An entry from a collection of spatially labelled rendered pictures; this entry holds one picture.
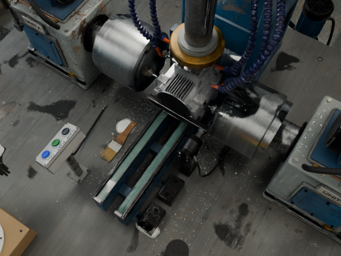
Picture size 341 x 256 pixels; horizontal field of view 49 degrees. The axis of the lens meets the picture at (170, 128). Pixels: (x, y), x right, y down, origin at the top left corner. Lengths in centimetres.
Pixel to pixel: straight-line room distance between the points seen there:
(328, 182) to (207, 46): 54
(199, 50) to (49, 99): 78
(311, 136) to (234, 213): 44
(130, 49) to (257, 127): 51
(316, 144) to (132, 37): 71
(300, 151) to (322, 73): 70
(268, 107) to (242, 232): 49
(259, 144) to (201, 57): 34
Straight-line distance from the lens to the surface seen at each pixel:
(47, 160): 128
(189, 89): 132
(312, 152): 119
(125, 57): 135
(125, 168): 138
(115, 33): 139
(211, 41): 122
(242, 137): 124
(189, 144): 127
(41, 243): 150
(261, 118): 122
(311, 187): 124
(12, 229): 146
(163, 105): 135
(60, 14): 147
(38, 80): 179
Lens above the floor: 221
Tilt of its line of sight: 64 degrees down
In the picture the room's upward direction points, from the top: 1 degrees counter-clockwise
